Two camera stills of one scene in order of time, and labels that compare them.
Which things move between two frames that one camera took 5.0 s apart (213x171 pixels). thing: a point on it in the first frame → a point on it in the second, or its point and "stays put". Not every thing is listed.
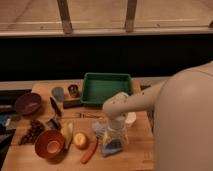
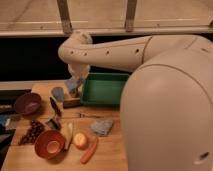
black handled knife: (55, 106) stays put
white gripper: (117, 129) → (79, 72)
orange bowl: (50, 145) stays put
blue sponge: (111, 146) → (72, 83)
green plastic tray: (98, 87) stays put
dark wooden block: (72, 103) stays put
